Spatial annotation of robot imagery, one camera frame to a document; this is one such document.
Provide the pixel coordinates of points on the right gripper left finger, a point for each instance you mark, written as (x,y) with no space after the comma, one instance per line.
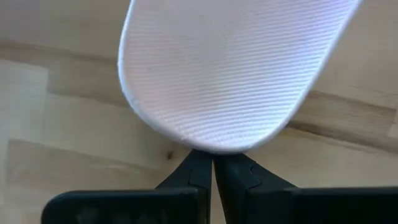
(199,174)

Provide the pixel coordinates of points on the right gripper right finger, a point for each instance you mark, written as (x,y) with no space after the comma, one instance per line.
(236,180)

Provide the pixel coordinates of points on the pink slide sandal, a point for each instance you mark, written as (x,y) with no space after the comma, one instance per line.
(224,77)

